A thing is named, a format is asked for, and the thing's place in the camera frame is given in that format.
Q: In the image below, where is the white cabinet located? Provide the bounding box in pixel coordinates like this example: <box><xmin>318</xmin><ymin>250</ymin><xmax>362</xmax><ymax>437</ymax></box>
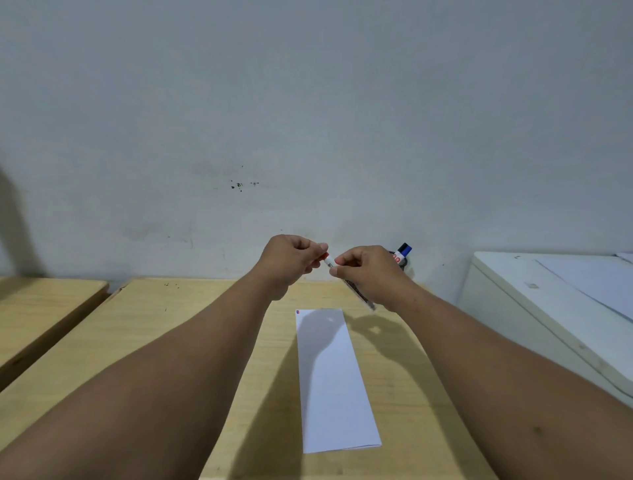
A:
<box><xmin>457</xmin><ymin>251</ymin><xmax>633</xmax><ymax>409</ymax></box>

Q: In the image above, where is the person's left forearm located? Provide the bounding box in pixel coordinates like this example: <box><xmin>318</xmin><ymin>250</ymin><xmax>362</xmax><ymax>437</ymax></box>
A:
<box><xmin>0</xmin><ymin>269</ymin><xmax>286</xmax><ymax>480</ymax></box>

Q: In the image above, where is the person's left hand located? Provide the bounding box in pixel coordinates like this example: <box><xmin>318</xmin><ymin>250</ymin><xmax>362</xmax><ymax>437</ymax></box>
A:
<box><xmin>252</xmin><ymin>234</ymin><xmax>330</xmax><ymax>302</ymax></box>

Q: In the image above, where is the light wooden side table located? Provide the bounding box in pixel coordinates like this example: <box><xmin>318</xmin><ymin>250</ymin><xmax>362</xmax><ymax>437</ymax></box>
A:
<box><xmin>0</xmin><ymin>276</ymin><xmax>110</xmax><ymax>392</ymax></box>

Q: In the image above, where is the folded white paper sheet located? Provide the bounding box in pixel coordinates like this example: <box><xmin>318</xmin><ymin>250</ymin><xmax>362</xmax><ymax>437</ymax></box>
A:
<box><xmin>295</xmin><ymin>309</ymin><xmax>383</xmax><ymax>455</ymax></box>

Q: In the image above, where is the flat white paper sheet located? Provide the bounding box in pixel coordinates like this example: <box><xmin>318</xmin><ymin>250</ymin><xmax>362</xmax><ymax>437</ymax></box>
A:
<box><xmin>536</xmin><ymin>254</ymin><xmax>633</xmax><ymax>322</ymax></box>

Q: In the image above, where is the person's right forearm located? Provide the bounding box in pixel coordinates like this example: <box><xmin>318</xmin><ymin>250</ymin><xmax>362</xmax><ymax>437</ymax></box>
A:
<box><xmin>394</xmin><ymin>284</ymin><xmax>633</xmax><ymax>480</ymax></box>

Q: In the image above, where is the person's right hand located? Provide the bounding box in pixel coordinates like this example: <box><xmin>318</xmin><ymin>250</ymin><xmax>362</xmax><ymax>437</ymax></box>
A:
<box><xmin>330</xmin><ymin>245</ymin><xmax>421</xmax><ymax>314</ymax></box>

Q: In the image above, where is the marker with blue cap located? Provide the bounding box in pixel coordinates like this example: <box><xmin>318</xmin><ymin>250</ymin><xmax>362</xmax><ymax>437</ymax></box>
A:
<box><xmin>392</xmin><ymin>242</ymin><xmax>414</xmax><ymax>271</ymax></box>

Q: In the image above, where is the white marker with red cap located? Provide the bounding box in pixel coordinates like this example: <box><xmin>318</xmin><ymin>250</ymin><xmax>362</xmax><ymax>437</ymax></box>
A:
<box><xmin>322</xmin><ymin>251</ymin><xmax>377</xmax><ymax>313</ymax></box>

